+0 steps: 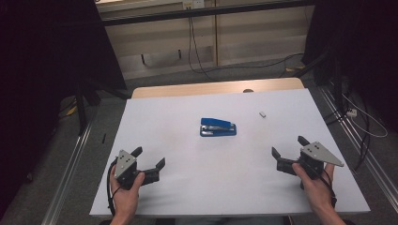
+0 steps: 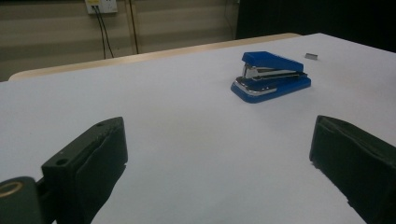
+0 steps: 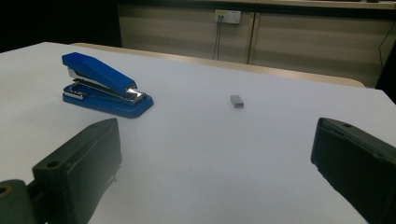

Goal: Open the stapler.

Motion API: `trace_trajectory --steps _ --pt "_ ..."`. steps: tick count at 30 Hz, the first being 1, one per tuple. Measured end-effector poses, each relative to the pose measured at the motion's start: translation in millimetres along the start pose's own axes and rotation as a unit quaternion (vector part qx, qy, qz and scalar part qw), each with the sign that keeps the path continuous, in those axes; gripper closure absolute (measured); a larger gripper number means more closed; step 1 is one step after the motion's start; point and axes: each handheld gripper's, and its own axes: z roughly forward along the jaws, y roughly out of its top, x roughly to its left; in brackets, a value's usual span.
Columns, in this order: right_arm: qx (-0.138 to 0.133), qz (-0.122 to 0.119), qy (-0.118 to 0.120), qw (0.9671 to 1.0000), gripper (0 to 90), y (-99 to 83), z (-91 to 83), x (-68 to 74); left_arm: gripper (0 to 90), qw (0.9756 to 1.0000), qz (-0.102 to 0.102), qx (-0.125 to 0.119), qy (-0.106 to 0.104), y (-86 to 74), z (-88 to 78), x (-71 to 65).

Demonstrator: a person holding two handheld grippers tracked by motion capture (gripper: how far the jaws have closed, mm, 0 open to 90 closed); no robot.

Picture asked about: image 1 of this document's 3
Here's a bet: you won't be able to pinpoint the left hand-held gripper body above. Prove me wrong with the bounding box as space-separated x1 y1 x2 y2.
114 149 161 190

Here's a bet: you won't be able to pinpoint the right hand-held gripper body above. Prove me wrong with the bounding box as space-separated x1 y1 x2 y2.
276 141 345 181

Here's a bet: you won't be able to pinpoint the blue stapler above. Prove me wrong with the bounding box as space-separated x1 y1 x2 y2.
199 117 237 138

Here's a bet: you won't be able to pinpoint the person's left hand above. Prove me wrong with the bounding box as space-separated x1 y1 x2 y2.
109 172 145 217

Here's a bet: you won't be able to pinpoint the person's right hand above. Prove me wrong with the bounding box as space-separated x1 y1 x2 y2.
291 162 336 211

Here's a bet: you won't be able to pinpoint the white table cover board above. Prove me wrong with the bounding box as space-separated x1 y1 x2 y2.
89 88 371 218

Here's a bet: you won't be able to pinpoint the black metal stand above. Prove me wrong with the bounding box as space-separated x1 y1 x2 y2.
74 79 130 137
293 46 349 114

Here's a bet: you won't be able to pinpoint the person's grey trousers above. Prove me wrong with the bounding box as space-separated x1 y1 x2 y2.
156 216 293 225

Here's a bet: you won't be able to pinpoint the wooden table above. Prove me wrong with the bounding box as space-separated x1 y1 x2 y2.
130 77 305 99

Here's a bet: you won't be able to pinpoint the beige cabinet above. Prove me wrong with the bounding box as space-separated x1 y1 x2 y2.
95 0 315 81

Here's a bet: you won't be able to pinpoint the black curtain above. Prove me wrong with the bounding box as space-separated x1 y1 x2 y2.
301 0 398 132
0 0 128 217

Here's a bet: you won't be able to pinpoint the black horizontal bar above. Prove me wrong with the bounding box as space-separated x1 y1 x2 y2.
101 0 314 27

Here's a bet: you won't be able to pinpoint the left hand-held gripper black cable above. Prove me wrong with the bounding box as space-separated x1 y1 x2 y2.
106 157 121 217

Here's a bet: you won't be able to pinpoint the hand-held gripper black cable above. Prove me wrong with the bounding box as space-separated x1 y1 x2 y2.
318 170 338 209
106 157 121 217

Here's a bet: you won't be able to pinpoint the right hand-held gripper black cable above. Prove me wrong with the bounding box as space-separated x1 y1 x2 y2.
318 170 338 209

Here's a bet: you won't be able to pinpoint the aluminium floor rail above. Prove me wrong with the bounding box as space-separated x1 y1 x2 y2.
317 85 398 214
41 121 94 225

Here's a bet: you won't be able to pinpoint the bundle of black cables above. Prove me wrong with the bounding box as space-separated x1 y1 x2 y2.
323 78 372 172

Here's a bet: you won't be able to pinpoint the white floor cable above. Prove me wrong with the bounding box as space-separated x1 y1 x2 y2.
341 93 390 139

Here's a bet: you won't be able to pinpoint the black floor cable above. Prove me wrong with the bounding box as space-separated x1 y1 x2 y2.
200 52 305 79

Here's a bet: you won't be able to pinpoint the hanging black cables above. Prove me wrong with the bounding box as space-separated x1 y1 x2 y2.
187 15 217 83

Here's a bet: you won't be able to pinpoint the white wall socket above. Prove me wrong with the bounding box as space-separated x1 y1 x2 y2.
182 0 206 10

